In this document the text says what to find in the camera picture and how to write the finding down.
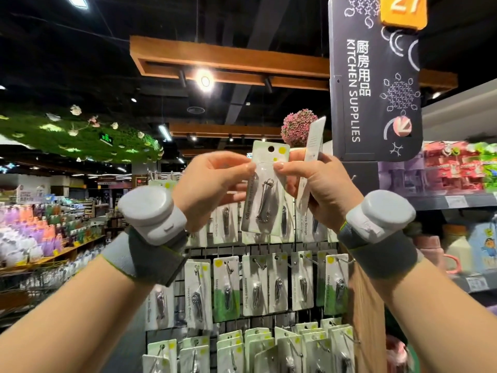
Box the pink flowers in white pot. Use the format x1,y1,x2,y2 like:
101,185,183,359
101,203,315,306
281,108,319,148

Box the person's right hand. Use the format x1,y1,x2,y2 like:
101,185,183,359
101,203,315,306
274,147,364,232

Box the purple boxed appliance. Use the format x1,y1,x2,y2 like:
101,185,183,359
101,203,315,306
381,155,427,195

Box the blue cartoon box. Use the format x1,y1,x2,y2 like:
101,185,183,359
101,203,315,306
470,223,497,270

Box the wooden ceiling frame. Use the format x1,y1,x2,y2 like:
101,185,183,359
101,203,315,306
129,36,459,92

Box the grey kitchenware shelf unit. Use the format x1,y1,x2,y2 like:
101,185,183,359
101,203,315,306
381,77,497,308

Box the row of pastel laundry bottles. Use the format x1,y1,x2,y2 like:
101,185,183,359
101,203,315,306
0,202,106,269

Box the round ceiling lamp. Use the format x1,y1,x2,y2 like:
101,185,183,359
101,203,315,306
193,68,217,94

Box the wooden post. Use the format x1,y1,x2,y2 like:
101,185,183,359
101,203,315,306
342,161,388,373

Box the grey wrist tracker band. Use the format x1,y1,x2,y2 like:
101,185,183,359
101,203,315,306
338,190,420,279
101,185,191,286

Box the pink ceramic mug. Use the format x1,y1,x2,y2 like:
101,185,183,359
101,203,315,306
412,234,461,275

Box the cream white jug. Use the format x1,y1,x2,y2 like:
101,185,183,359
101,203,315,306
444,225,475,272

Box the person's left hand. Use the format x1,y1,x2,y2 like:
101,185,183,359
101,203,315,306
172,151,257,234

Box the dark hanging aisle sign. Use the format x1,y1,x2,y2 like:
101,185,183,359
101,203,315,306
328,0,424,162

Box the orange sign tag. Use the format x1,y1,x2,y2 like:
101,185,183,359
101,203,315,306
379,0,429,31

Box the pink mugs on shelf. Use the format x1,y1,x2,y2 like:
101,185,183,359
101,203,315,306
386,335,408,373

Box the green hanging ceiling decor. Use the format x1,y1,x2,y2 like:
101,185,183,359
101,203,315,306
0,105,164,162

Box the wooden laundry shelf unit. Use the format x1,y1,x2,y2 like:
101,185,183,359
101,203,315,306
0,233,110,308

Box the person's left forearm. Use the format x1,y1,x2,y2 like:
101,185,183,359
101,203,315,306
0,256,156,373

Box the row of pink red packs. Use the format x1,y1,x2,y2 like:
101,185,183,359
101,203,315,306
423,141,497,191

